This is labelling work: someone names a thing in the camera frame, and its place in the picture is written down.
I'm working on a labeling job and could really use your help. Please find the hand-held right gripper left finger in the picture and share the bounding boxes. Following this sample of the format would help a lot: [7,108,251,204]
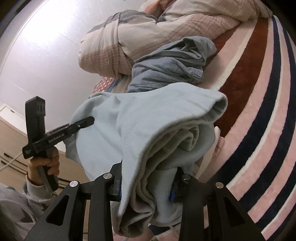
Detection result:
[23,163,123,241]

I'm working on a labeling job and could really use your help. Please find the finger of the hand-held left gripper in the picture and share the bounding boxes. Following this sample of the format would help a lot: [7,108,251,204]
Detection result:
[68,116,95,136]

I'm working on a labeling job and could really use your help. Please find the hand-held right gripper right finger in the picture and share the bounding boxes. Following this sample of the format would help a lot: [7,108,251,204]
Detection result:
[170,168,265,241]

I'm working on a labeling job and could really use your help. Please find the light blue pants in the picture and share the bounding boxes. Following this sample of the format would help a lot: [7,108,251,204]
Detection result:
[65,82,228,235]

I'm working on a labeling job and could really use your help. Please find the person's left forearm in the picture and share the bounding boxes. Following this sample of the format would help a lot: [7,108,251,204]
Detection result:
[0,175,58,241]

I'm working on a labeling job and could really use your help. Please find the person's left hand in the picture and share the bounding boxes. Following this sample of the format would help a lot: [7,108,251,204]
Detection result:
[27,147,60,186]

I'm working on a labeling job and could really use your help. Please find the white cabinet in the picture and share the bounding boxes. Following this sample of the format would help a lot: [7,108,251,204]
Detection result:
[0,103,28,135]

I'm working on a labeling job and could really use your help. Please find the wooden cabinet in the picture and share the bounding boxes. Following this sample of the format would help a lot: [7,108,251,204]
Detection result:
[0,116,93,188]

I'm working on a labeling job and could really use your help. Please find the pink dotted cloth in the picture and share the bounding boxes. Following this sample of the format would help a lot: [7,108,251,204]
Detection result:
[94,76,116,93]

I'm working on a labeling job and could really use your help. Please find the blue-grey garment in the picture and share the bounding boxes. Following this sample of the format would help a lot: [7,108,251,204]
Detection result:
[127,36,216,93]

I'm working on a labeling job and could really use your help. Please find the beige plaid quilt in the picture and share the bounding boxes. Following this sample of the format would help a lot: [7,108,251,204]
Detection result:
[78,0,273,78]

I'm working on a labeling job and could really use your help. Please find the striped blanket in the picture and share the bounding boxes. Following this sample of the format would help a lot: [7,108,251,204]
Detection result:
[148,15,296,241]

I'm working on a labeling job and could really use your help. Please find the white cable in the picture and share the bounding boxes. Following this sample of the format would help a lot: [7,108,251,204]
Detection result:
[0,153,23,169]

